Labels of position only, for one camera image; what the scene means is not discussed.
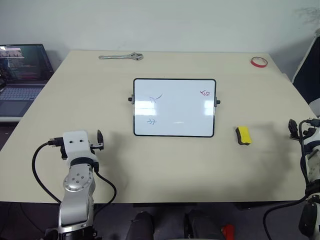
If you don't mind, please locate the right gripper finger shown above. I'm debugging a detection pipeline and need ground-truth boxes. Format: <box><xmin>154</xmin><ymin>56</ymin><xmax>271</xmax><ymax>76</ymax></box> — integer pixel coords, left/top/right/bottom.
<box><xmin>288</xmin><ymin>118</ymin><xmax>299</xmax><ymax>140</ymax></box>

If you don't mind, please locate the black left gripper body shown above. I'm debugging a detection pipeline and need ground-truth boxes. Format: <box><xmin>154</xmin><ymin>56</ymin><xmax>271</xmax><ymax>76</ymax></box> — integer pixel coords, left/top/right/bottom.
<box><xmin>59</xmin><ymin>141</ymin><xmax>105</xmax><ymax>160</ymax></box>

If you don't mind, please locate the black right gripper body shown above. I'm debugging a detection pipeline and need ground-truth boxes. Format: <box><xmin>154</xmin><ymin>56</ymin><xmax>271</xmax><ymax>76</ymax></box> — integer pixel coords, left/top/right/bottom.
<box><xmin>296</xmin><ymin>119</ymin><xmax>317</xmax><ymax>141</ymax></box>

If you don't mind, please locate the yellow and black eraser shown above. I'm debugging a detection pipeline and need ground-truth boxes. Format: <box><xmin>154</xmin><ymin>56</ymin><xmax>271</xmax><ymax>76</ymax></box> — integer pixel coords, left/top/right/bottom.
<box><xmin>234</xmin><ymin>125</ymin><xmax>253</xmax><ymax>146</ymax></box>

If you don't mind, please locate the red tape roll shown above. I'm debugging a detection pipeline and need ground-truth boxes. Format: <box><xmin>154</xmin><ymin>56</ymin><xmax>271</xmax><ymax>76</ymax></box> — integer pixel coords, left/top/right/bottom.
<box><xmin>250</xmin><ymin>56</ymin><xmax>269</xmax><ymax>69</ymax></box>

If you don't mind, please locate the small black-framed whiteboard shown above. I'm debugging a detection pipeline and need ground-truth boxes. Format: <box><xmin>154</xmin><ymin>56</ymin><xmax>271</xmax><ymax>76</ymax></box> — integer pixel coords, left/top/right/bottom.
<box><xmin>127</xmin><ymin>78</ymin><xmax>222</xmax><ymax>138</ymax></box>

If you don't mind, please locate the silver adjustable wrench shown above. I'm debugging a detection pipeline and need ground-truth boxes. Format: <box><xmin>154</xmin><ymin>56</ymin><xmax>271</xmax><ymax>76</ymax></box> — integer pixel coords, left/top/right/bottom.
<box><xmin>98</xmin><ymin>51</ymin><xmax>144</xmax><ymax>62</ymax></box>

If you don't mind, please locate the dark rounded shape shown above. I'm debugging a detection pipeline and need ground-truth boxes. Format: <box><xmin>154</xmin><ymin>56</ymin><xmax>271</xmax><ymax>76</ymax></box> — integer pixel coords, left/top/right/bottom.
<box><xmin>126</xmin><ymin>210</ymin><xmax>155</xmax><ymax>240</ymax></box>

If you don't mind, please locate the open dark laptop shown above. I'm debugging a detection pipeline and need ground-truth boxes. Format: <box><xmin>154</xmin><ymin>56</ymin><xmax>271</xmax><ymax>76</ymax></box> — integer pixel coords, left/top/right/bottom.
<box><xmin>0</xmin><ymin>43</ymin><xmax>55</xmax><ymax>118</ymax></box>

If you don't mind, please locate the small red object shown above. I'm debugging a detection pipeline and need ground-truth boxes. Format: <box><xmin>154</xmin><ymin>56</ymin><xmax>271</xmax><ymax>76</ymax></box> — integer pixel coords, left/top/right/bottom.
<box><xmin>221</xmin><ymin>223</ymin><xmax>236</xmax><ymax>240</ymax></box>

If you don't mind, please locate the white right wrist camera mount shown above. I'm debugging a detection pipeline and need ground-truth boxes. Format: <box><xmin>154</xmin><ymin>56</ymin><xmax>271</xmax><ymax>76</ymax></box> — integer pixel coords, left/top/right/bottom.
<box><xmin>303</xmin><ymin>133</ymin><xmax>320</xmax><ymax>154</ymax></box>

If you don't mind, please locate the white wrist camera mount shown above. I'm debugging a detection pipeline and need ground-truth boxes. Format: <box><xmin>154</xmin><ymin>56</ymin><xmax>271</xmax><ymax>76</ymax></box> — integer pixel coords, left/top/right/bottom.
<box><xmin>62</xmin><ymin>129</ymin><xmax>97</xmax><ymax>164</ymax></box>
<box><xmin>303</xmin><ymin>133</ymin><xmax>320</xmax><ymax>154</ymax></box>

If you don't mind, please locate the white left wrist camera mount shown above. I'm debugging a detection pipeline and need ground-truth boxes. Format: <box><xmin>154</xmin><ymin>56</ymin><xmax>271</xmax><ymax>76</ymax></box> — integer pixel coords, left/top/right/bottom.
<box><xmin>62</xmin><ymin>129</ymin><xmax>97</xmax><ymax>164</ymax></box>

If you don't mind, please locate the black table frame bar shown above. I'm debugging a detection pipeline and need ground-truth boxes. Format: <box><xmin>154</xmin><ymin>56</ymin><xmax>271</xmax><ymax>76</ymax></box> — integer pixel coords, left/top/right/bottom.
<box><xmin>132</xmin><ymin>202</ymin><xmax>199</xmax><ymax>209</ymax></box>

